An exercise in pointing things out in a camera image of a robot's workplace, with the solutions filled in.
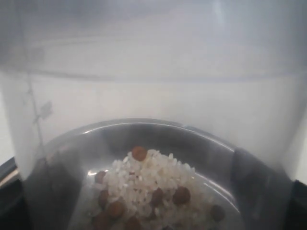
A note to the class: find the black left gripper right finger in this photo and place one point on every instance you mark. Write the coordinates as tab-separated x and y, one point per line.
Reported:
267	199

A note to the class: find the clear plastic shaker bottle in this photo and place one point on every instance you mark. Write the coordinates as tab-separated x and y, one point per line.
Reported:
86	81

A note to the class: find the brown beans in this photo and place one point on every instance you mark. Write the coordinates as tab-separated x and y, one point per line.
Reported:
148	190

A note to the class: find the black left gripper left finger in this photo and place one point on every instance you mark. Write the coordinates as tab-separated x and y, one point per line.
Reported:
42	202

